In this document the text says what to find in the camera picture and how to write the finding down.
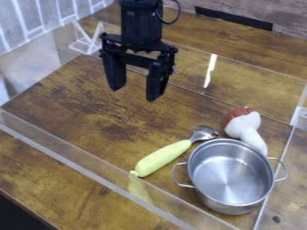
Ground red white toy mushroom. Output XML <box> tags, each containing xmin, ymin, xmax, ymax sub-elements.
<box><xmin>224</xmin><ymin>107</ymin><xmax>267</xmax><ymax>156</ymax></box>

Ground clear acrylic corner bracket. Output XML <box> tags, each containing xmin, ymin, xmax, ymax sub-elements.
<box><xmin>68</xmin><ymin>21</ymin><xmax>104</xmax><ymax>55</ymax></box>

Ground black cable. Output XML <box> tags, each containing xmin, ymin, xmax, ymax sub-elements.
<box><xmin>153</xmin><ymin>0</ymin><xmax>183</xmax><ymax>25</ymax></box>

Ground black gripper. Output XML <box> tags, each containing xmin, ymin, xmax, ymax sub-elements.
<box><xmin>100</xmin><ymin>0</ymin><xmax>179</xmax><ymax>102</ymax></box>

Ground clear acrylic front barrier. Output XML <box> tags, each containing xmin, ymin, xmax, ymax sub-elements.
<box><xmin>0</xmin><ymin>109</ymin><xmax>240</xmax><ymax>230</ymax></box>

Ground stainless steel pot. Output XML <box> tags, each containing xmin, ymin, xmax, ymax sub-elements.
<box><xmin>172</xmin><ymin>138</ymin><xmax>288</xmax><ymax>216</ymax></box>

